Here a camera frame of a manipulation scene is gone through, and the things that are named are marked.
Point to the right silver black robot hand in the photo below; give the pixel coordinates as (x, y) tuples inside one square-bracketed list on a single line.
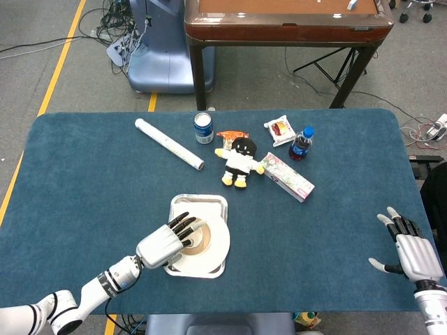
[(415, 254)]

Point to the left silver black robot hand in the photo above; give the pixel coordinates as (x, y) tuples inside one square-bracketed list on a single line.
[(160, 247)]

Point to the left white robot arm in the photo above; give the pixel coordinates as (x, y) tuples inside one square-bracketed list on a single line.
[(118, 275)]

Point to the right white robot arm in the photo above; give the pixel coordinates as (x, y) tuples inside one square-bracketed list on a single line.
[(433, 307)]

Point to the beige bowl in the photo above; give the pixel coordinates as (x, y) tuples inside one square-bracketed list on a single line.
[(197, 250)]

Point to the white round plate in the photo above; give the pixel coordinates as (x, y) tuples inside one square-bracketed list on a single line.
[(218, 251)]

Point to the stainless steel tray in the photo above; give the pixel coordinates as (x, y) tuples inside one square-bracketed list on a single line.
[(195, 199)]

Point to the white paper napkin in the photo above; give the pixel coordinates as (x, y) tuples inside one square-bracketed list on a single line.
[(209, 211)]

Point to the black bag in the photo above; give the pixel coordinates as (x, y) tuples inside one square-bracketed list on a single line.
[(436, 195)]

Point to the blue felt table cloth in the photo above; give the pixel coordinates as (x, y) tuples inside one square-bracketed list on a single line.
[(104, 195)]

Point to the blue grey robot torso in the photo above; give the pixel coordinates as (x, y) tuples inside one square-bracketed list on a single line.
[(220, 326)]

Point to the white cling film roll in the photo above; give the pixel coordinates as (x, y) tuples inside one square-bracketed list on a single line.
[(167, 143)]

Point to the black white plush doll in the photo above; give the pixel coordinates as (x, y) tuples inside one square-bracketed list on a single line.
[(239, 162)]

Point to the blue drink can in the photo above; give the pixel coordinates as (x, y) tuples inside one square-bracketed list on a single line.
[(203, 132)]

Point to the yellow printed bag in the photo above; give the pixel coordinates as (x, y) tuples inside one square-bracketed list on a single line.
[(309, 320)]

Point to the white power strip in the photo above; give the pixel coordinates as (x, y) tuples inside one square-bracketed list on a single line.
[(438, 127)]

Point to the orange snack packet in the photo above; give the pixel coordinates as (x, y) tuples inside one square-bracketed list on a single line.
[(230, 135)]

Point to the floral cling wrap box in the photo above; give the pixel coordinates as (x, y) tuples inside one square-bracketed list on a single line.
[(286, 176)]

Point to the blue cap cola bottle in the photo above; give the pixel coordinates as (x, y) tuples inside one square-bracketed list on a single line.
[(300, 148)]

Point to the burger print snack packet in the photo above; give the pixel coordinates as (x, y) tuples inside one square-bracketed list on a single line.
[(279, 130)]

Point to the blue grey machine stand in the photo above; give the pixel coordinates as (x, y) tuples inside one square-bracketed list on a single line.
[(157, 66)]

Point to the grey power strip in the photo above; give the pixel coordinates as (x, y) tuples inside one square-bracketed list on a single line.
[(117, 52)]

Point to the brown mahjong table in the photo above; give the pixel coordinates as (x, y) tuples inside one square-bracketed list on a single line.
[(279, 28)]

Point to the single blue mahjong tile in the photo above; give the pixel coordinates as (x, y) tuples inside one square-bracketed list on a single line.
[(352, 4)]

